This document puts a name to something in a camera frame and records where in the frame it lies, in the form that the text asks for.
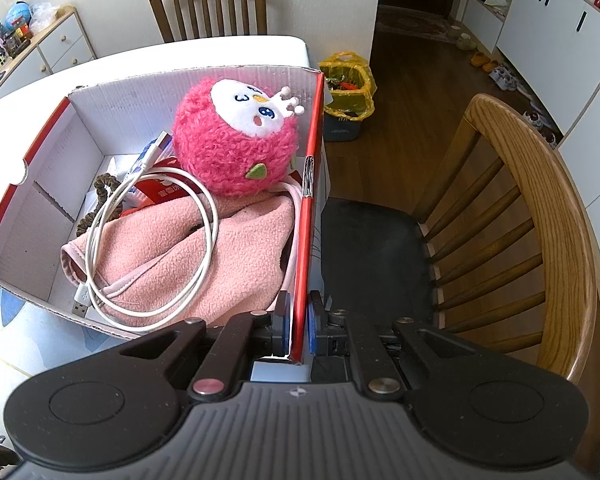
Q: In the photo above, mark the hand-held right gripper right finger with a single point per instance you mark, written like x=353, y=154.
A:
x=314, y=330

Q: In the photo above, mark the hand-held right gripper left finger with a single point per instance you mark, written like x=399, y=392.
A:
x=282, y=327

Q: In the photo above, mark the pink fleece cloth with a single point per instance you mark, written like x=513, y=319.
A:
x=245, y=250

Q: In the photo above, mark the pink plush bird toy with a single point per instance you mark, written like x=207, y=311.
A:
x=220, y=155

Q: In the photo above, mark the red printed packet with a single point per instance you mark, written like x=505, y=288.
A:
x=152, y=195

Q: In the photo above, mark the blue tissue pack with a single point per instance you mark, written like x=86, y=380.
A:
x=169, y=150

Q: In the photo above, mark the brown hair scrunchie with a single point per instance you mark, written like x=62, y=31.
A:
x=102, y=182

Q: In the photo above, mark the red cardboard shoe box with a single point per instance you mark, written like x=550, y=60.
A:
x=130, y=105

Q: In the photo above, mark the trash bin with yellow bag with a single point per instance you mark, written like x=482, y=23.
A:
x=347, y=102

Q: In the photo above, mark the curved-back wooden chair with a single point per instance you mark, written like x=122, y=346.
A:
x=550, y=210

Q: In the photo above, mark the white sneaker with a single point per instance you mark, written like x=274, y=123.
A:
x=499, y=74
x=509, y=82

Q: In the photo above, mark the yellow slipper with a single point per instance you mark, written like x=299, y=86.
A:
x=478, y=59
x=491, y=65

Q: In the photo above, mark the patterned floor rug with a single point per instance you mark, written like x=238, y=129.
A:
x=417, y=25

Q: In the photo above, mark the slatted brown wooden chair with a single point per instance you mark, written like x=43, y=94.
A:
x=205, y=5

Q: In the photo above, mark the white wood-top sideboard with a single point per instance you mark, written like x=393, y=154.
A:
x=65, y=45

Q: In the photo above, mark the clear plastic bag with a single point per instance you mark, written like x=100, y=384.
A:
x=44, y=15

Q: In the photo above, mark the blue globe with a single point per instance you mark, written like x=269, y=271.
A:
x=19, y=14

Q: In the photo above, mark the white wall cabinet unit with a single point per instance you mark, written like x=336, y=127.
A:
x=545, y=30

